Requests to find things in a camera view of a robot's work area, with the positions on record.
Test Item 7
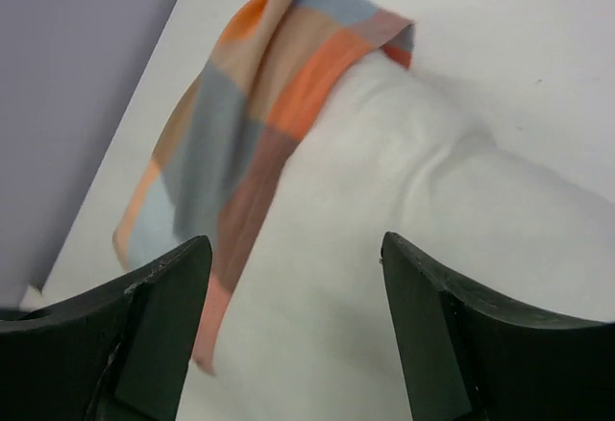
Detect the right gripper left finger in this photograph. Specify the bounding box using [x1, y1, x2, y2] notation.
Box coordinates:
[1, 235, 212, 420]

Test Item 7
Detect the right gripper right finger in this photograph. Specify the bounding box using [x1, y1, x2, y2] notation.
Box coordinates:
[381, 233, 614, 420]

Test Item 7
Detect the white pillow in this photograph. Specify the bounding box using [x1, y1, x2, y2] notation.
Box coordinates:
[178, 52, 614, 420]

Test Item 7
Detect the orange blue checked pillowcase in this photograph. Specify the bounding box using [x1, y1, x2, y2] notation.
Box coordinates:
[112, 0, 414, 372]

